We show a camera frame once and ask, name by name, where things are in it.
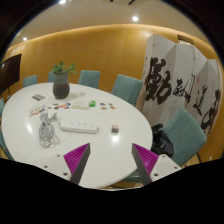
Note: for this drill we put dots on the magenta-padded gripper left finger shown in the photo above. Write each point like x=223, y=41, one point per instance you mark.
x=76, y=159

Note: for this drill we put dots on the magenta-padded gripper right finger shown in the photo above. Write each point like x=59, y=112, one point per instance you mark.
x=146, y=159

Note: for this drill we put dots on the black bag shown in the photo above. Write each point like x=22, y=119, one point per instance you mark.
x=162, y=141

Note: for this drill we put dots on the white power strip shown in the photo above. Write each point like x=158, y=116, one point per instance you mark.
x=79, y=128

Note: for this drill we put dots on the small green object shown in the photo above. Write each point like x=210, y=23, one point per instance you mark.
x=92, y=103

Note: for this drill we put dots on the small grey card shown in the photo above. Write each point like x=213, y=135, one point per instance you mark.
x=38, y=97

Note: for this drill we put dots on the green plant in grey vase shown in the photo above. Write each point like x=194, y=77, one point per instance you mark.
x=61, y=87

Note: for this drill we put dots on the teal chairs group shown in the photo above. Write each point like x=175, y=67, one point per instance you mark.
x=127, y=87

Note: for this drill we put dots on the white calligraphy folding screen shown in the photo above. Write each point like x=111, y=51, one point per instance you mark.
x=180, y=56

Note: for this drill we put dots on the round ceiling lights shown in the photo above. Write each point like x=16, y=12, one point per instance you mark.
x=135, y=18

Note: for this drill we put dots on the black wall screen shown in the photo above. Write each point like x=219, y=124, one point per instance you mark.
x=10, y=73

